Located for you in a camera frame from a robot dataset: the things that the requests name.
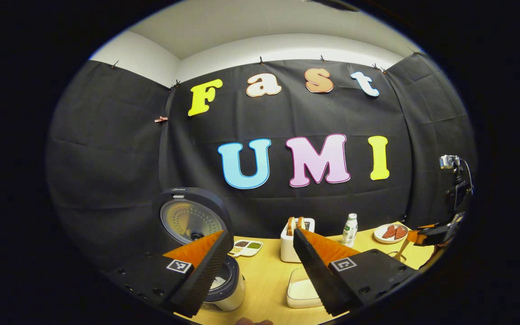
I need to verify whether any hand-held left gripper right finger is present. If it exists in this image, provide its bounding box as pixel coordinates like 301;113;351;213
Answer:
292;228;419;317

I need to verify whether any white divided dish of beans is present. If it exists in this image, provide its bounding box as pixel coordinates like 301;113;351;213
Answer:
229;240;264;258

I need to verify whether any white toaster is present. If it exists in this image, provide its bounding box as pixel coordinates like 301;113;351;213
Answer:
280;218;316;264

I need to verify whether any round white plate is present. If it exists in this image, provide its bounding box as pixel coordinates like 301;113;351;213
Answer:
373;223;410;245

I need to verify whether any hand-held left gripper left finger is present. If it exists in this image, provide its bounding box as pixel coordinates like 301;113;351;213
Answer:
107;229;235;319

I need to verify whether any black backdrop cloth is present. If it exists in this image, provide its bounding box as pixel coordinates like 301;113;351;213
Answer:
46;52;477;271

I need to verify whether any clear box of white rice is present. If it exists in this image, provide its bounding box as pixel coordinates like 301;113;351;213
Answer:
286;267;324;309

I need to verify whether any small white drink bottle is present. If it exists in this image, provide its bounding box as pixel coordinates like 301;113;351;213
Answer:
342;213;359;248

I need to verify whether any black and silver rice cooker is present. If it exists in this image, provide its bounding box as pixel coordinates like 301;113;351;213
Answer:
152;187;246;312

